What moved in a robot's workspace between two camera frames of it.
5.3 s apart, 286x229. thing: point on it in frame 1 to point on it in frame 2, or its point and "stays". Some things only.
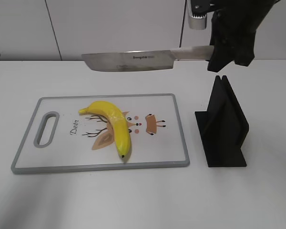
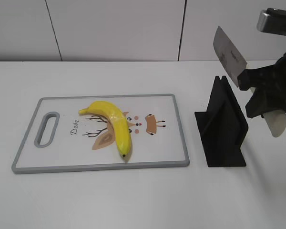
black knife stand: x=223 y=127 stays
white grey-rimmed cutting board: x=58 y=138 stays
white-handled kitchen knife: x=146 y=60 to x=233 y=60
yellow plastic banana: x=118 y=120 stays
